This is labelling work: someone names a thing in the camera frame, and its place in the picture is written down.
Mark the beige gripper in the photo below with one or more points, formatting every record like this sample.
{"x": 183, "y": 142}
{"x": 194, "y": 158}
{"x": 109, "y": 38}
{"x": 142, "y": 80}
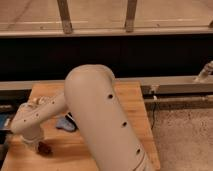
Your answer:
{"x": 32, "y": 143}

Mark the dark red pepper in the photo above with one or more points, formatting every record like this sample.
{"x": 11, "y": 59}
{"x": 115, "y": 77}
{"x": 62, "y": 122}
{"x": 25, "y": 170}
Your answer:
{"x": 44, "y": 149}

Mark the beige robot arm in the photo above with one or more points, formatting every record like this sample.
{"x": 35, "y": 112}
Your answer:
{"x": 90, "y": 97}

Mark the blue cloth piece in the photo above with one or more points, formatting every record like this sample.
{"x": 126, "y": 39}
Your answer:
{"x": 66, "y": 124}

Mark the wooden cutting board table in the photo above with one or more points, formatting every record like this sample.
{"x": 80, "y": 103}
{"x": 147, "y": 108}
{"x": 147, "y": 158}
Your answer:
{"x": 69, "y": 150}

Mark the black white striped block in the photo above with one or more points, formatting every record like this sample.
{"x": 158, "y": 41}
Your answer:
{"x": 69, "y": 117}

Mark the left metal post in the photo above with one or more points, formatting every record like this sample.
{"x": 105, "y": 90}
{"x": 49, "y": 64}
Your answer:
{"x": 65, "y": 16}

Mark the metal post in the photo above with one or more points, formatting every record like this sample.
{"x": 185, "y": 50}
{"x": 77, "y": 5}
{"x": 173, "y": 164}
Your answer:
{"x": 65, "y": 16}
{"x": 130, "y": 15}

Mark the right metal post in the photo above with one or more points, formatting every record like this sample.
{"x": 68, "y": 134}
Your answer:
{"x": 130, "y": 15}

